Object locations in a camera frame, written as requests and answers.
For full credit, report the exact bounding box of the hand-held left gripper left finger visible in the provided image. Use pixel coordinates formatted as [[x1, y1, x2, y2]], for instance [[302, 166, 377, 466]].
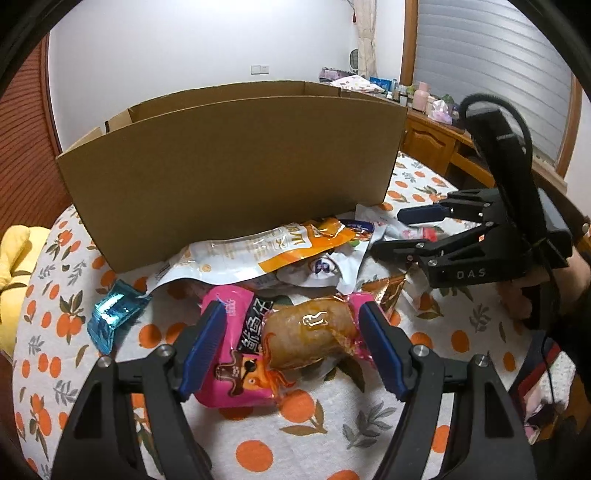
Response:
[[51, 300, 227, 480]]

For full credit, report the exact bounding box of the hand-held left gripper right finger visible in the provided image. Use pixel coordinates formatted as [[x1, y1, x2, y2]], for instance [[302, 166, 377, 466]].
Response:
[[358, 300, 539, 480]]

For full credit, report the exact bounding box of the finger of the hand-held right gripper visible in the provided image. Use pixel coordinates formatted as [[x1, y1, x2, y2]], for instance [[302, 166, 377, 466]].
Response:
[[396, 188, 498, 228], [370, 225, 497, 274]]

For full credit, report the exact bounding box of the white packet with red edge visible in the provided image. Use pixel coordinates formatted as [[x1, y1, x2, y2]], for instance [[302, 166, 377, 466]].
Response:
[[383, 219, 439, 243]]

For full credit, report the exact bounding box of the plain white snack packet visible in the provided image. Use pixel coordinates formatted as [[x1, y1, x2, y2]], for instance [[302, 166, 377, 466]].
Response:
[[355, 203, 398, 243]]

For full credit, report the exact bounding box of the pink squid snack packet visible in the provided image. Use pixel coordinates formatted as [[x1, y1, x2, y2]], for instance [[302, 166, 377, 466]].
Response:
[[194, 285, 375, 409]]

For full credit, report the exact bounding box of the white packet with blue label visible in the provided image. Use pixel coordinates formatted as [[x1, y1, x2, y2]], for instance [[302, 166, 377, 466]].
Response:
[[277, 240, 370, 294]]

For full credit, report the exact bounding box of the white and orange snack packet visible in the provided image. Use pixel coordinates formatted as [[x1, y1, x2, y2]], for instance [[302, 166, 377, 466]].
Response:
[[148, 217, 358, 296]]

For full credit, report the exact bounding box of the brown cardboard box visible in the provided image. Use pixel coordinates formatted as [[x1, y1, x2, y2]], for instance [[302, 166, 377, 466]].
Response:
[[55, 80, 409, 273]]

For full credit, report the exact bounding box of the person's right hand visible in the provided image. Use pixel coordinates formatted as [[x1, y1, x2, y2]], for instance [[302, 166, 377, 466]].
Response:
[[499, 279, 534, 324]]

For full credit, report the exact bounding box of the golden foil snack packet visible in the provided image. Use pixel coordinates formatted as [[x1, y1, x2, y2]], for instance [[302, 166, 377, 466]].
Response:
[[360, 272, 407, 324]]

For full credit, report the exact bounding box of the wooden cabinet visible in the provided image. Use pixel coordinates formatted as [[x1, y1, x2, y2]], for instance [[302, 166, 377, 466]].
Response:
[[399, 108, 568, 195]]

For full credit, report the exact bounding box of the orange fruit print bedsheet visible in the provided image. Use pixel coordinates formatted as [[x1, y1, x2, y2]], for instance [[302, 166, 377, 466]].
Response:
[[11, 150, 578, 480]]

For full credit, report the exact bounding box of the blue foil snack packet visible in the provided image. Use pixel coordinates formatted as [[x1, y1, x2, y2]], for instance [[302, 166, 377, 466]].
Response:
[[87, 279, 152, 356]]

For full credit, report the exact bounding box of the pink tissue pack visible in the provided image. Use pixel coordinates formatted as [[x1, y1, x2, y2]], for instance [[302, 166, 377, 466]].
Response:
[[429, 99, 455, 123]]

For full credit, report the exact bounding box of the dark red-trimmed cloth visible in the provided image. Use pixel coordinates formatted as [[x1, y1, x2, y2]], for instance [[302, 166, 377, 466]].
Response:
[[508, 332, 580, 444]]

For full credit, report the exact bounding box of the folded floral cloth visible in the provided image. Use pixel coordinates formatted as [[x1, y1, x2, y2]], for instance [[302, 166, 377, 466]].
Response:
[[332, 74, 389, 95]]

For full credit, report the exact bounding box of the grey window blind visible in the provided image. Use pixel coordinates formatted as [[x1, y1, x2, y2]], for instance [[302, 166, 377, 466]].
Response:
[[413, 0, 575, 162]]

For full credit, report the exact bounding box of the beige curtain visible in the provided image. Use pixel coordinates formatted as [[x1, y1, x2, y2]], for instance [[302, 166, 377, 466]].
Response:
[[353, 0, 379, 79]]

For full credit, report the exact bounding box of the yellow plush toy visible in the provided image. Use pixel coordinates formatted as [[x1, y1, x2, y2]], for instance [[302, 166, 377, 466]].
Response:
[[0, 224, 49, 361]]

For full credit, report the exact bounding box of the wooden slatted wardrobe door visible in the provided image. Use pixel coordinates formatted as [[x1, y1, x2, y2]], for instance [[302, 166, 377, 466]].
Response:
[[0, 37, 63, 232]]

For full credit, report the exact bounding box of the black cable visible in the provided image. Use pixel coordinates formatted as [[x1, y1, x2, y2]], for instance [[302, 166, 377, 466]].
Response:
[[457, 92, 561, 409]]

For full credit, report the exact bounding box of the wooden window frame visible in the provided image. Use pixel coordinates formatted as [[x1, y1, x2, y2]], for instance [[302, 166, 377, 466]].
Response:
[[401, 0, 583, 178]]

